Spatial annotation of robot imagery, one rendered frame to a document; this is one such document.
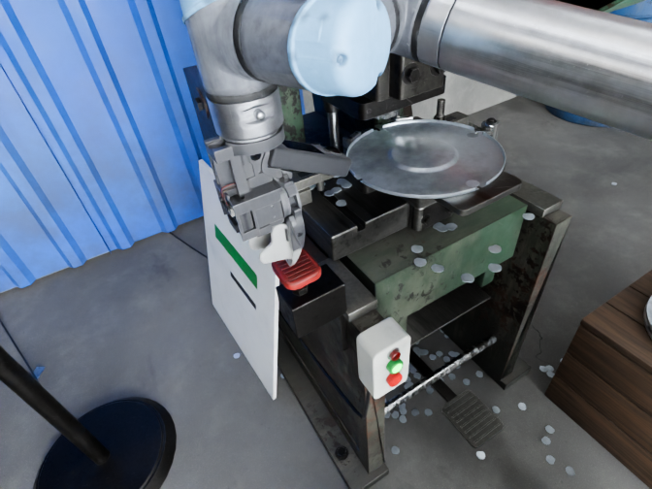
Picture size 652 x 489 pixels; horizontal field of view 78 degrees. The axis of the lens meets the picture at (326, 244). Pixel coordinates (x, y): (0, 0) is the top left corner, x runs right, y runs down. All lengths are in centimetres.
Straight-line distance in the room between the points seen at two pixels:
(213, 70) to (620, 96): 33
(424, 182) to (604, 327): 62
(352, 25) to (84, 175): 166
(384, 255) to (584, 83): 48
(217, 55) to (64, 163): 154
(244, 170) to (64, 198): 154
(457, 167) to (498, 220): 17
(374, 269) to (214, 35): 49
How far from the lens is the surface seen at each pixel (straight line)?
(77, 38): 177
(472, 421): 114
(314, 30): 32
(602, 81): 39
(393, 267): 75
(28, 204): 195
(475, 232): 84
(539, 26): 40
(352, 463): 121
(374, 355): 65
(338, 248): 74
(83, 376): 167
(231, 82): 41
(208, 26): 40
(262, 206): 47
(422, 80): 75
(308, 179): 80
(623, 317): 120
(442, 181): 72
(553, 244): 100
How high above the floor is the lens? 116
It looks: 40 degrees down
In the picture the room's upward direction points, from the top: 7 degrees counter-clockwise
